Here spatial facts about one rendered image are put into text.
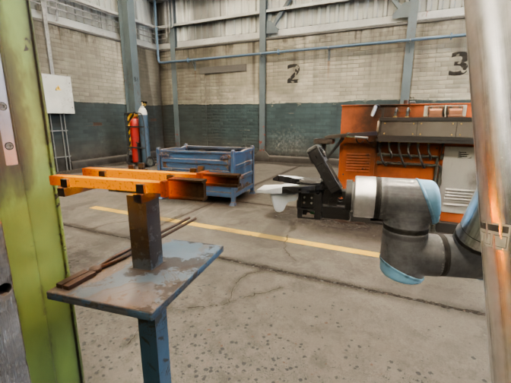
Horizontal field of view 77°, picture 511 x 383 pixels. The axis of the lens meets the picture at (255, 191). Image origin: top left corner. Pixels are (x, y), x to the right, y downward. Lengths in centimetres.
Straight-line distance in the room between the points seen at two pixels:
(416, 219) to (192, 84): 899
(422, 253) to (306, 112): 735
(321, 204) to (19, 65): 86
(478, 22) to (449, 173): 327
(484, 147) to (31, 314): 114
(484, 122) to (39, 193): 105
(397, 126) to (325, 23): 519
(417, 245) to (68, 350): 111
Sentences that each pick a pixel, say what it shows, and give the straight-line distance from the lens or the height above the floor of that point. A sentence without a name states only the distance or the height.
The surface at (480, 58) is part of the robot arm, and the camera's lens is 40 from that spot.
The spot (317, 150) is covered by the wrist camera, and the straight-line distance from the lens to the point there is 70.
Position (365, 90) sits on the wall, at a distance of 774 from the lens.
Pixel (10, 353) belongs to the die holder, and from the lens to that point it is 95.
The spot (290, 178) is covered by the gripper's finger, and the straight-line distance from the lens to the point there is 80.
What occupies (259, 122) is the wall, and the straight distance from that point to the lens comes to 840.
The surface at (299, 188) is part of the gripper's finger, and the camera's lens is 69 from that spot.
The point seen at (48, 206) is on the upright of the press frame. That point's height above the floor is 86.
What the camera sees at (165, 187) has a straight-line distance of 71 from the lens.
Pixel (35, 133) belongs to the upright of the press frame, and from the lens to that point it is 110.
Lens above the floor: 112
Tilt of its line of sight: 13 degrees down
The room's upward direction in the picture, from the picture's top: straight up
